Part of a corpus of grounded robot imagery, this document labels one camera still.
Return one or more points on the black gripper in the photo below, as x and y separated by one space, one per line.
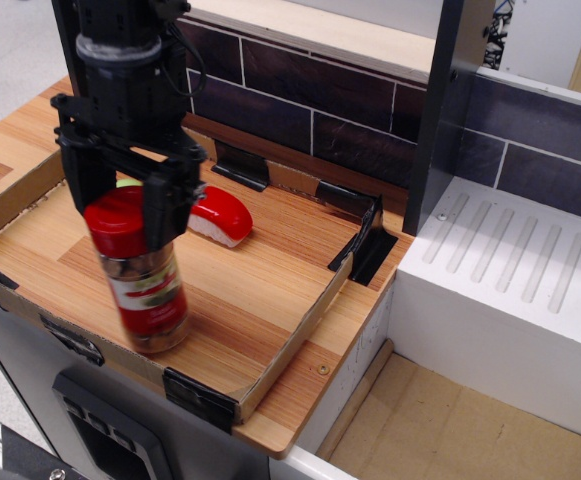
129 121

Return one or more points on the red-lidded basil spice bottle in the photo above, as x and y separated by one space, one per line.
146 285

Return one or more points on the cardboard fence with black tape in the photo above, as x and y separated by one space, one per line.
265 314

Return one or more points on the green toy ball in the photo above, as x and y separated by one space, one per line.
128 182

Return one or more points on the red and white toy sushi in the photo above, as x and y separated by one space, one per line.
221 216

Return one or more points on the white ribbed drainboard counter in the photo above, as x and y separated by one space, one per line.
489 296

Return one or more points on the dark grey vertical post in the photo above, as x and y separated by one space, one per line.
459 52

